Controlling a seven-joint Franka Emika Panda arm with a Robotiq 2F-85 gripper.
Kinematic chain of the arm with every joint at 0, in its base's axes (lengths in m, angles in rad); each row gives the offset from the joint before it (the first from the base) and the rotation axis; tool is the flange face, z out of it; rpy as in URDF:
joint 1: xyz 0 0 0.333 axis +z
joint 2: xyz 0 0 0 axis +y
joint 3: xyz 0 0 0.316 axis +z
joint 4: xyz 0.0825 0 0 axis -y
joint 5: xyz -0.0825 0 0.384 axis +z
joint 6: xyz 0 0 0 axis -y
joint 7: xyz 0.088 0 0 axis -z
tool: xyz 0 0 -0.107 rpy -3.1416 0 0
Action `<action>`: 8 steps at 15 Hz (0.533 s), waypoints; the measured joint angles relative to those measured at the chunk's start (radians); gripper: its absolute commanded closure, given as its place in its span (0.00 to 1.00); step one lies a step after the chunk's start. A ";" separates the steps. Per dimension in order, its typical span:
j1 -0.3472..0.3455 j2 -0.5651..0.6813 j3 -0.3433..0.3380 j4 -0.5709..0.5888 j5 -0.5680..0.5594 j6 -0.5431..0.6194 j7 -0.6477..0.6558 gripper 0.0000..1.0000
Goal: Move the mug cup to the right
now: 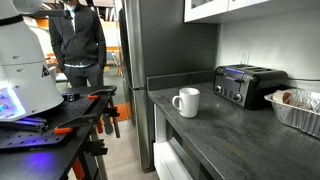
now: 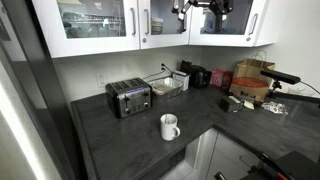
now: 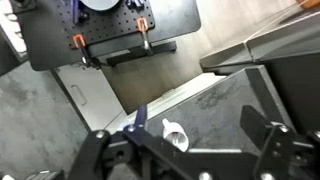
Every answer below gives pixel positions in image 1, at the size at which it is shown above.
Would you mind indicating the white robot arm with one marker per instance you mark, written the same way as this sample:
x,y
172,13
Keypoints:
x,y
26,85

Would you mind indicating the aluminium foil tray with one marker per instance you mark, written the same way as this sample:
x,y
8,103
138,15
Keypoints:
x,y
297,108

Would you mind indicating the white lower cabinet drawers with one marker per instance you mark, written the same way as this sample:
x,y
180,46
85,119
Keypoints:
x,y
173,159

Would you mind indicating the white wall outlet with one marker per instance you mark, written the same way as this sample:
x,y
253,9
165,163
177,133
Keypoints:
x,y
245,57

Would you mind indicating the black orange bar clamp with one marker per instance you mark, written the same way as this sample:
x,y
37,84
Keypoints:
x,y
99,113

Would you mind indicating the white upper cabinets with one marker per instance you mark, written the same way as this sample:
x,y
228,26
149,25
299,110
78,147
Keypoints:
x,y
221,11

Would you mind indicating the person in dark jacket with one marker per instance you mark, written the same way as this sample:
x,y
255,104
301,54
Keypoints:
x,y
79,45

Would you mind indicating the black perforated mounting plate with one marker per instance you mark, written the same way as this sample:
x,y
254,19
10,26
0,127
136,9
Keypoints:
x,y
38,130

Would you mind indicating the black silver four-slot toaster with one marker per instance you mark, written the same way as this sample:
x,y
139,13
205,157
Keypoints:
x,y
246,85

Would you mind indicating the stainless steel refrigerator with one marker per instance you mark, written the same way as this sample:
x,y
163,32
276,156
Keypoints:
x,y
160,50

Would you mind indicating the white ceramic mug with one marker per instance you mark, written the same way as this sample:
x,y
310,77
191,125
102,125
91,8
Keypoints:
x,y
187,102

